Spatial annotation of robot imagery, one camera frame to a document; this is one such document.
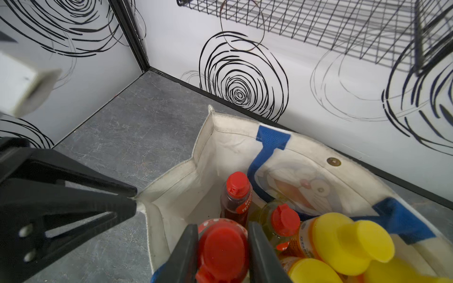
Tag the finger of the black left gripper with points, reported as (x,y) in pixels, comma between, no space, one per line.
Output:
(20,160)
(42,222)

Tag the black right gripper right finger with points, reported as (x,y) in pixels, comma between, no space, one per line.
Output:
(264,264)

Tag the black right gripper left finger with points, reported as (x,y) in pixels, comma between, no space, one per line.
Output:
(182,265)

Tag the orange soap bottle yellow cap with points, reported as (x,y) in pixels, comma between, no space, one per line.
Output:
(345,245)
(396,271)
(308,270)

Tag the yellow-green soap bottle red cap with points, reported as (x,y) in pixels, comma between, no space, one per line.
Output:
(279,223)

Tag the green soap bottle red cap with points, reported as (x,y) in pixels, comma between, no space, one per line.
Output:
(223,252)

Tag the white bag with blue handles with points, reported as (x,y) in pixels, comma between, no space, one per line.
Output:
(299,171)

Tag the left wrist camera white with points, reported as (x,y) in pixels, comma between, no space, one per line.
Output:
(26,79)

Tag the black wire wall basket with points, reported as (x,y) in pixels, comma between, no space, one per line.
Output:
(411,36)

